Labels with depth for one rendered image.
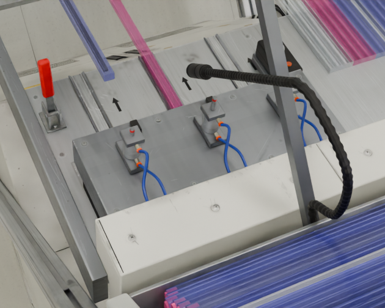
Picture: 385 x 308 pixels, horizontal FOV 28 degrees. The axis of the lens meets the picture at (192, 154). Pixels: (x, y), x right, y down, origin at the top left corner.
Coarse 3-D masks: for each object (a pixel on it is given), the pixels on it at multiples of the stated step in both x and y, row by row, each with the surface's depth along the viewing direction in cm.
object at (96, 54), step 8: (64, 0) 103; (72, 0) 103; (64, 8) 103; (72, 8) 102; (72, 16) 101; (80, 16) 101; (80, 24) 100; (80, 32) 99; (88, 32) 99; (88, 40) 98; (88, 48) 97; (96, 48) 97; (96, 56) 96; (104, 56) 96; (96, 64) 96; (104, 64) 95; (104, 72) 94; (112, 72) 94; (104, 80) 95
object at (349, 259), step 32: (352, 224) 83; (384, 224) 82; (256, 256) 82; (288, 256) 79; (320, 256) 78; (352, 256) 75; (384, 256) 74; (192, 288) 77; (224, 288) 75; (256, 288) 74; (288, 288) 72; (320, 288) 70; (352, 288) 69; (384, 288) 68
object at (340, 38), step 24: (288, 0) 124; (312, 0) 124; (336, 0) 125; (360, 0) 125; (384, 0) 126; (312, 24) 121; (336, 24) 121; (360, 24) 122; (384, 24) 122; (312, 48) 119; (336, 48) 118; (360, 48) 118; (384, 48) 119
